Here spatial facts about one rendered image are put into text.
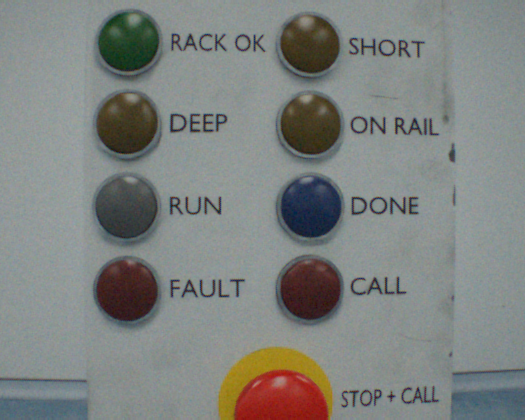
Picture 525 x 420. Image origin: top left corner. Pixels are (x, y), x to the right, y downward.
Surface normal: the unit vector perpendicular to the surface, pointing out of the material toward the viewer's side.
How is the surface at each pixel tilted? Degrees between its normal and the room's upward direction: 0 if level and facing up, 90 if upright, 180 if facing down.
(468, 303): 90
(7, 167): 90
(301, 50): 92
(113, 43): 91
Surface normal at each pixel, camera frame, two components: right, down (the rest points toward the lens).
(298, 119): 0.05, 0.00
